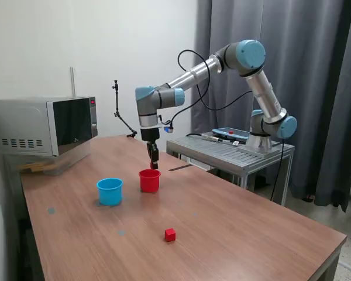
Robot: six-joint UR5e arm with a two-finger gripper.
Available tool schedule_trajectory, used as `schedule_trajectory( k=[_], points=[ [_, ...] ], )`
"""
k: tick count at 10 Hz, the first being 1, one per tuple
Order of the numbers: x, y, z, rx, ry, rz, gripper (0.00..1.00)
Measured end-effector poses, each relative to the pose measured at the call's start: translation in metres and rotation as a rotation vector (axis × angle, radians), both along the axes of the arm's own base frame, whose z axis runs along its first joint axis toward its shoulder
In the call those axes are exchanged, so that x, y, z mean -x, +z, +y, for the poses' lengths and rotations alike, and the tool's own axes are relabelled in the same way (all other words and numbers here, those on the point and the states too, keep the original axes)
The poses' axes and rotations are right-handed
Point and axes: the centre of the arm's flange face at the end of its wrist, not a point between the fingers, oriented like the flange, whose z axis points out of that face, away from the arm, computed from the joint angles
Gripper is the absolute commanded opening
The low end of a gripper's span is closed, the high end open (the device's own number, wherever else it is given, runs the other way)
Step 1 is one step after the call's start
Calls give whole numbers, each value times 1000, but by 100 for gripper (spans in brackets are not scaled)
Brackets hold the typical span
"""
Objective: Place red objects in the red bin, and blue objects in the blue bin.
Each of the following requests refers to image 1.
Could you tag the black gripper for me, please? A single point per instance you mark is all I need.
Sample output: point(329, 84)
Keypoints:
point(150, 135)

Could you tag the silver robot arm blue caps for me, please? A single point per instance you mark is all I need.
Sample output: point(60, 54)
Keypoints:
point(263, 93)

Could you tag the red plastic cup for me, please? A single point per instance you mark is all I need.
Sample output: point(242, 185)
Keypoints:
point(149, 183)

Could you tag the black tape strip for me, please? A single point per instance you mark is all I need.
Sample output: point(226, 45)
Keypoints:
point(180, 168)

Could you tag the grey metal robot cart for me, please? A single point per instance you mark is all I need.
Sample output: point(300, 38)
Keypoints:
point(222, 152)

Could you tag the red cube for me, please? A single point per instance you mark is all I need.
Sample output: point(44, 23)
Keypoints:
point(170, 235)

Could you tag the blue teach pendant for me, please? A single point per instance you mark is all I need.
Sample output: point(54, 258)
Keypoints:
point(231, 133)

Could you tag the white printed label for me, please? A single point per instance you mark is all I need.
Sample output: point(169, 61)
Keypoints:
point(236, 143)

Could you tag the white vertical pole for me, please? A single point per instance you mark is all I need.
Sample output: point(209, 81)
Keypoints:
point(72, 82)

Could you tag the silver microwave oven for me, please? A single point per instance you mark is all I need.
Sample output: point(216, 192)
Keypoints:
point(23, 126)

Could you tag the black sandal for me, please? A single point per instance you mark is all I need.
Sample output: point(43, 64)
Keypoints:
point(309, 198)

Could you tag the grey curtain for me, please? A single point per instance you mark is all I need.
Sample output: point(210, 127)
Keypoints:
point(324, 87)

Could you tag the grey table leg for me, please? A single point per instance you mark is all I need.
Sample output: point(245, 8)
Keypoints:
point(329, 269)

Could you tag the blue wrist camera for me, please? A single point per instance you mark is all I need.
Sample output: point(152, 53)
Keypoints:
point(168, 129)

